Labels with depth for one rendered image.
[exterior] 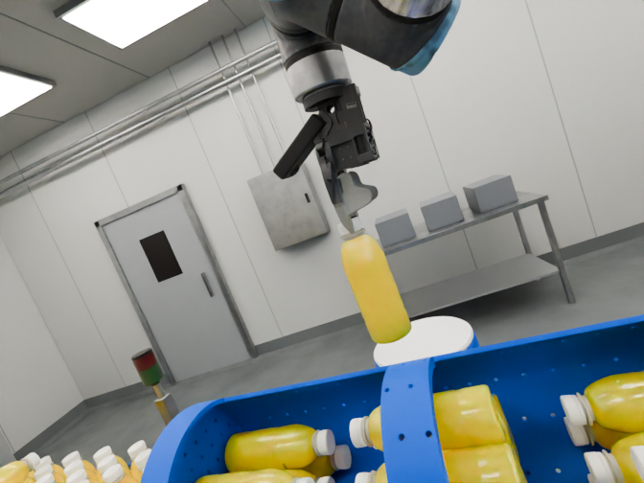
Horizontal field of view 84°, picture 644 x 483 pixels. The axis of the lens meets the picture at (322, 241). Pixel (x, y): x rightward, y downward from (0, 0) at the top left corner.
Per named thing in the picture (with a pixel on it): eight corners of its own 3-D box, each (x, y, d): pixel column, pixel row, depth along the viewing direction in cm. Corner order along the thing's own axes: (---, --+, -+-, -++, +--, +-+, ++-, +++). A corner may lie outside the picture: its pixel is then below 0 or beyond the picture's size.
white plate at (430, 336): (356, 352, 106) (357, 356, 106) (414, 382, 81) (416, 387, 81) (425, 310, 117) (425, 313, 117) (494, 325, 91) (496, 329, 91)
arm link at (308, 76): (277, 70, 51) (300, 82, 60) (287, 103, 51) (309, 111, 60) (335, 43, 48) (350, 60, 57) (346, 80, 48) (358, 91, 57)
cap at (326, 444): (317, 425, 63) (327, 424, 63) (327, 439, 65) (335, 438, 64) (313, 446, 60) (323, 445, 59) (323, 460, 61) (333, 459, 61)
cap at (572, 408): (572, 392, 51) (559, 394, 51) (578, 395, 47) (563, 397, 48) (585, 422, 49) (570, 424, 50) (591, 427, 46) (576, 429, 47)
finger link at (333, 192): (339, 201, 51) (324, 143, 52) (330, 204, 52) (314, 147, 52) (348, 202, 56) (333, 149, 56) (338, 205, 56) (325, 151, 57)
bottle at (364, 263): (413, 319, 62) (375, 219, 60) (410, 338, 55) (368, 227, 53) (375, 328, 64) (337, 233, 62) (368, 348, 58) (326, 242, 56)
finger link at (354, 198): (379, 226, 51) (362, 164, 51) (340, 236, 53) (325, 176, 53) (382, 225, 54) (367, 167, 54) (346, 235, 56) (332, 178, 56)
